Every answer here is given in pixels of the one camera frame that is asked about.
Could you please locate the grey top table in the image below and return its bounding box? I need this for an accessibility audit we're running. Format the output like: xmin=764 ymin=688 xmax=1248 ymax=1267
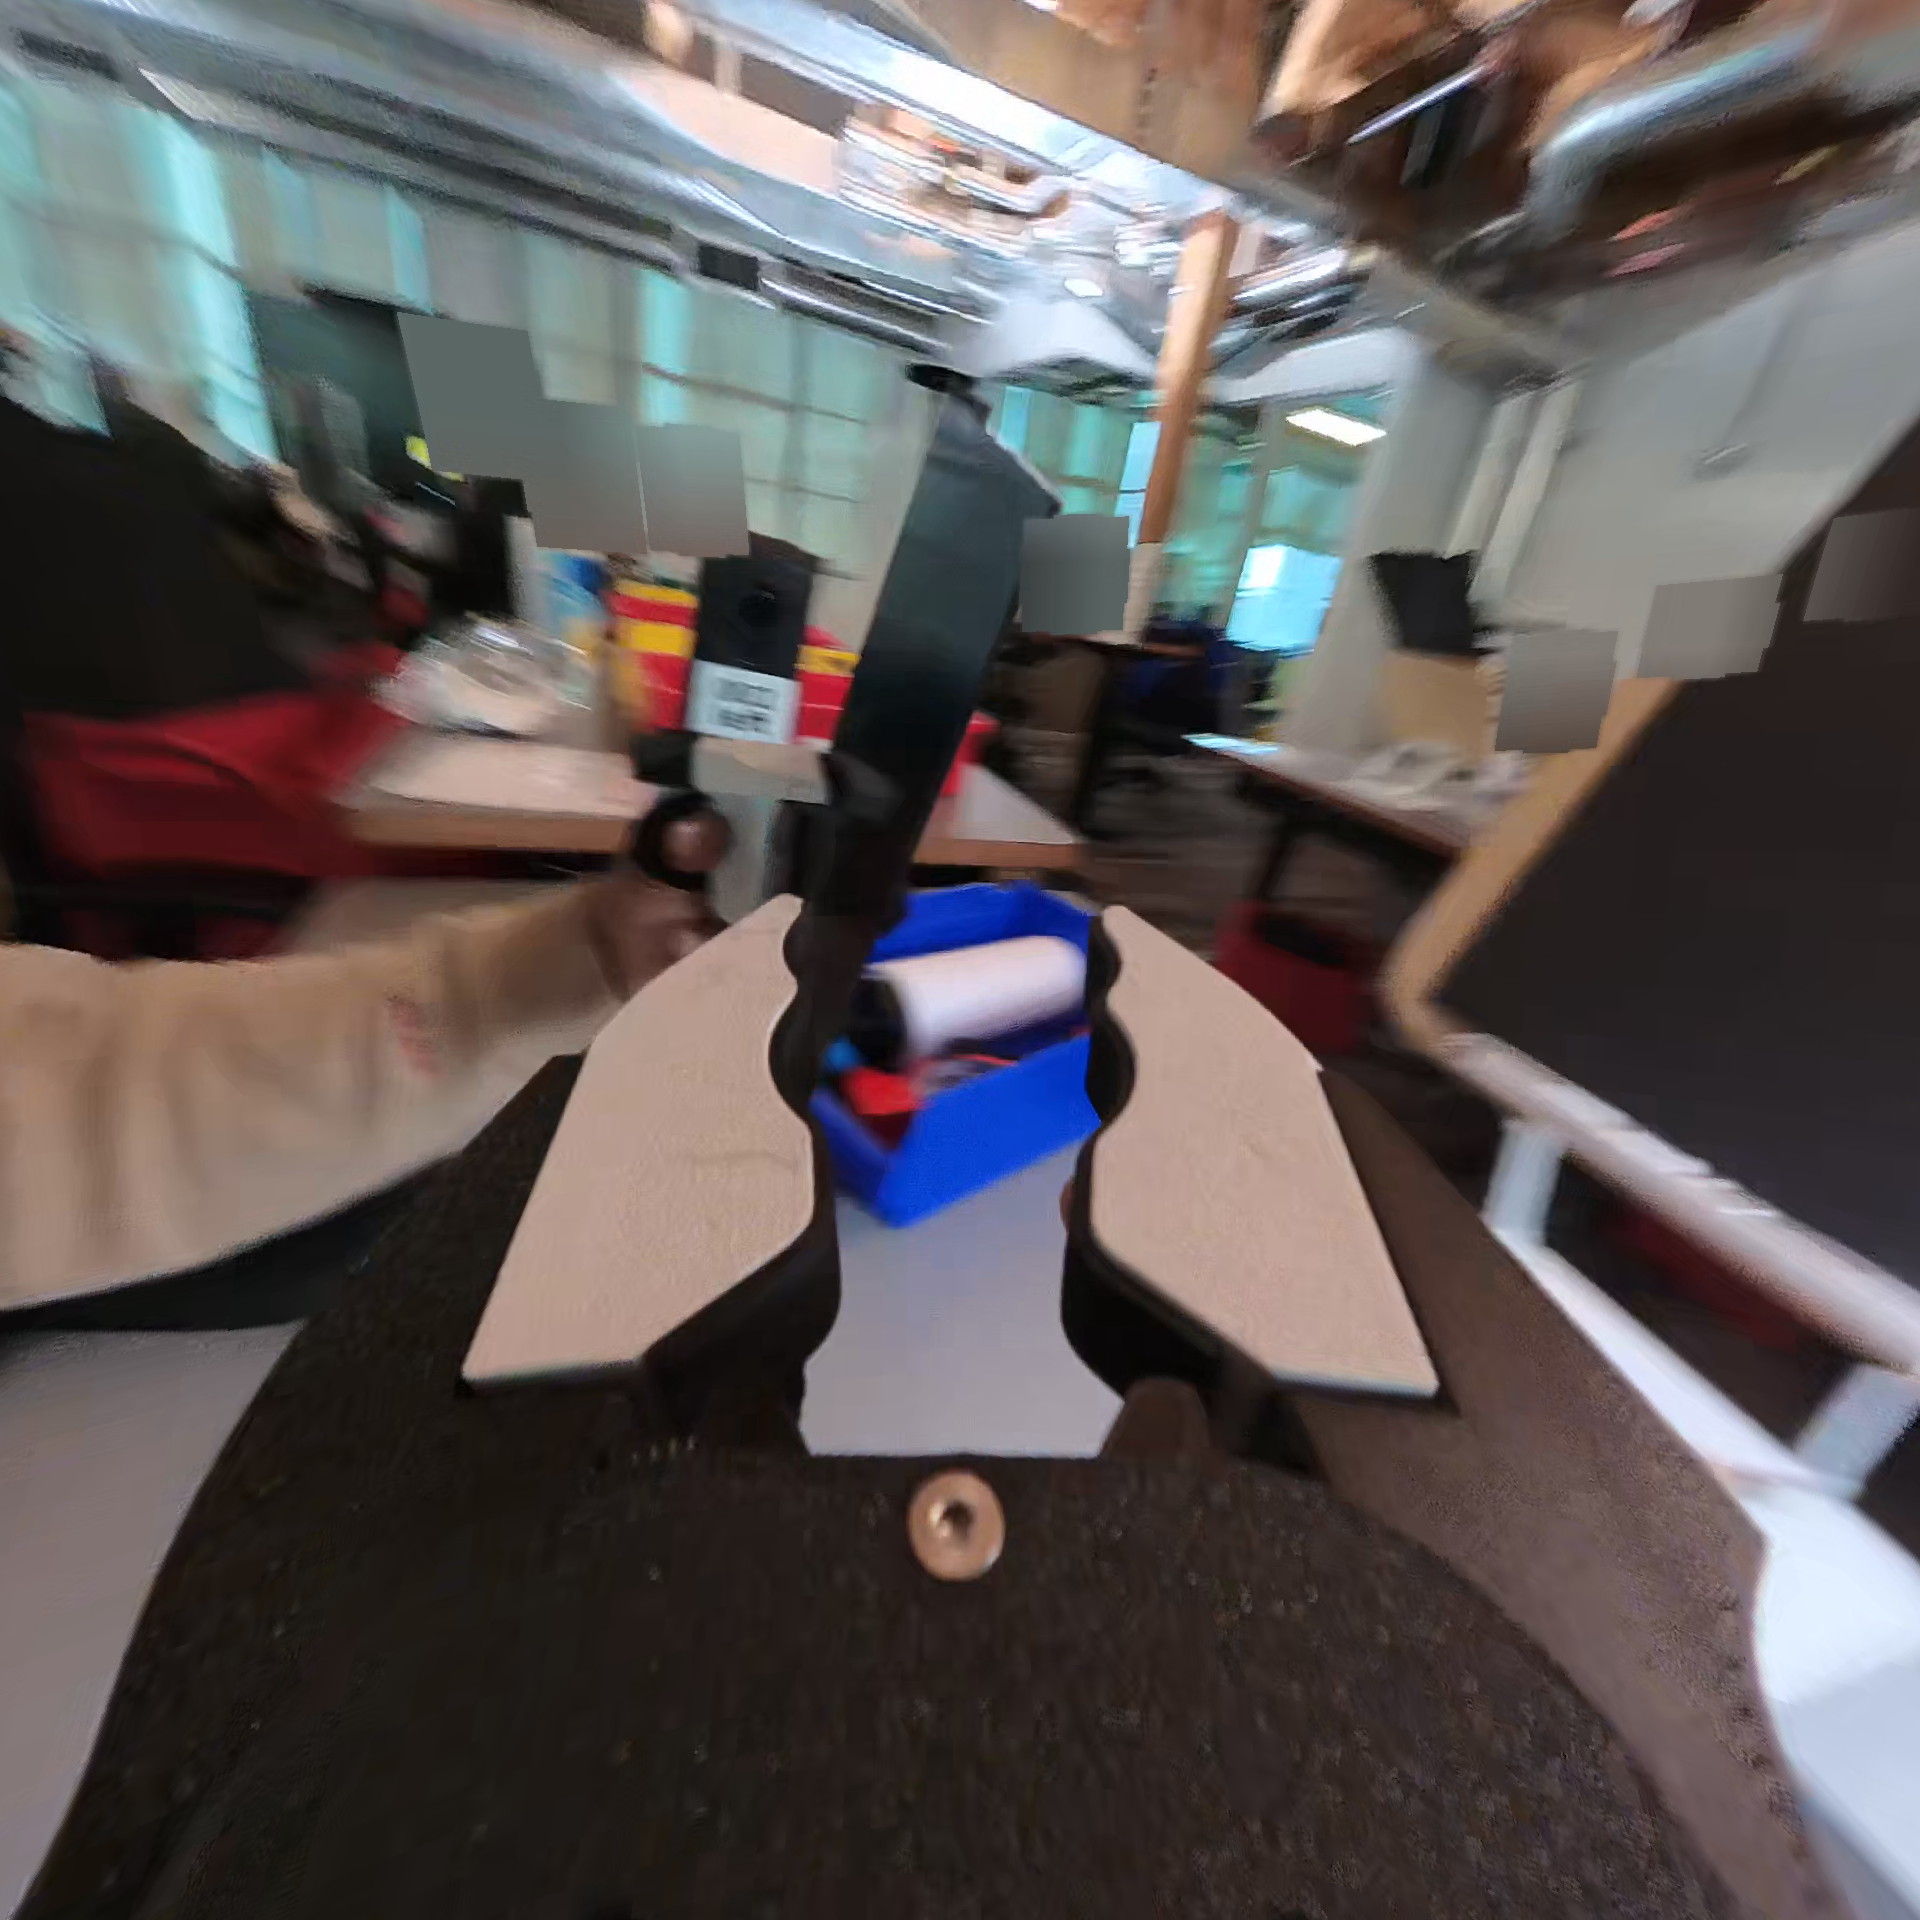
xmin=344 ymin=732 xmax=1086 ymax=876

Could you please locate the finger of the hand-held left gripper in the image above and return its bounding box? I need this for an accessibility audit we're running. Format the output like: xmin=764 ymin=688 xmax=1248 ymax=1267
xmin=693 ymin=739 xmax=904 ymax=841

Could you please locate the person's left forearm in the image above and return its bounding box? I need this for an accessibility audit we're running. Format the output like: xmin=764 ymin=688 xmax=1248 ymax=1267
xmin=0 ymin=882 xmax=634 ymax=1311

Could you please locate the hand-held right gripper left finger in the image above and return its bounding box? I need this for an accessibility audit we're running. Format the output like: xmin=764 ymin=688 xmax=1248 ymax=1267
xmin=459 ymin=897 xmax=841 ymax=1444

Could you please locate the white wipes canister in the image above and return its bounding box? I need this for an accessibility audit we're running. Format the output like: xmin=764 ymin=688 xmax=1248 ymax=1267
xmin=537 ymin=546 xmax=611 ymax=707

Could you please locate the white paper roll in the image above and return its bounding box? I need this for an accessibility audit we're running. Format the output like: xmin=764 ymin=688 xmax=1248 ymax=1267
xmin=848 ymin=934 xmax=1088 ymax=1059

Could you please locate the clear plastic bag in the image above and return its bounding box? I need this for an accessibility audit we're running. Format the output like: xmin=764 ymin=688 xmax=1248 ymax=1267
xmin=381 ymin=623 xmax=560 ymax=742

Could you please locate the blue plastic bin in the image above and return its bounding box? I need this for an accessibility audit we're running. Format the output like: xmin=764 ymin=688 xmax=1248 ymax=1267
xmin=809 ymin=882 xmax=1104 ymax=1230

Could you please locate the red chair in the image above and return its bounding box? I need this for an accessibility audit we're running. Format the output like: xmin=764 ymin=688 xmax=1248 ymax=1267
xmin=16 ymin=660 xmax=413 ymax=963

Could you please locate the wooden desk with black legs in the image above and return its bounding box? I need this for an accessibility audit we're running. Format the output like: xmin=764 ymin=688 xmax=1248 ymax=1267
xmin=1185 ymin=732 xmax=1480 ymax=904

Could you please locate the black divider plate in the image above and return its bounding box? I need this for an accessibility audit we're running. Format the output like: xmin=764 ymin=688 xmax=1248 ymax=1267
xmin=792 ymin=394 xmax=1060 ymax=977

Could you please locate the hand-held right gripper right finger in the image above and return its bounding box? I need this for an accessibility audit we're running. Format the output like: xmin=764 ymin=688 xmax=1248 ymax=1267
xmin=1064 ymin=904 xmax=1442 ymax=1455

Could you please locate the person's left hand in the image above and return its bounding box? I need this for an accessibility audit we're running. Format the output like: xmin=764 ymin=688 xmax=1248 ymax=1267
xmin=592 ymin=814 xmax=731 ymax=999

